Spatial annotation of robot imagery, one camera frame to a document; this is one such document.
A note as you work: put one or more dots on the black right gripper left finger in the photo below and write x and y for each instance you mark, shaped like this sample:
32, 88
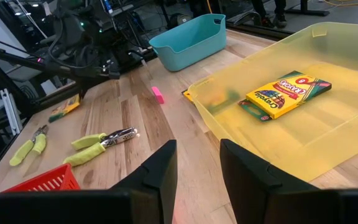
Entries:
120, 205

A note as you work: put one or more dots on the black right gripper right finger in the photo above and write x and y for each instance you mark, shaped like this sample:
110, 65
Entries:
275, 205

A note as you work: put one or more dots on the pink eraser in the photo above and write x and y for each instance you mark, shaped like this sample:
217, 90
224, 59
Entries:
158, 95

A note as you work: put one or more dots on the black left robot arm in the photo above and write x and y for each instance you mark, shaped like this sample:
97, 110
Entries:
73, 37

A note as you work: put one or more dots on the red slotted plastic basket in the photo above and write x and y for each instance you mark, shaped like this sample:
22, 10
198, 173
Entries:
48, 182

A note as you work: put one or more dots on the yellow translucent plastic bin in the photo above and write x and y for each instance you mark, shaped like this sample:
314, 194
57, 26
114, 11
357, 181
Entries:
322, 140

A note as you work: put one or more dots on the teal plastic bin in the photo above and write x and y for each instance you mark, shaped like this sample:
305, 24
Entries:
191, 43

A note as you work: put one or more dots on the person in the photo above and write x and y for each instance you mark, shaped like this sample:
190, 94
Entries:
272, 14

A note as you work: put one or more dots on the black floor stand foot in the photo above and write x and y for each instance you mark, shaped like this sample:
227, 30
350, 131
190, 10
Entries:
306, 12

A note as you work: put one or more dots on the silver aluminium bracket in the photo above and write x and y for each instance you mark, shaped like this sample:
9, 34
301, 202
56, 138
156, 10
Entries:
11, 112

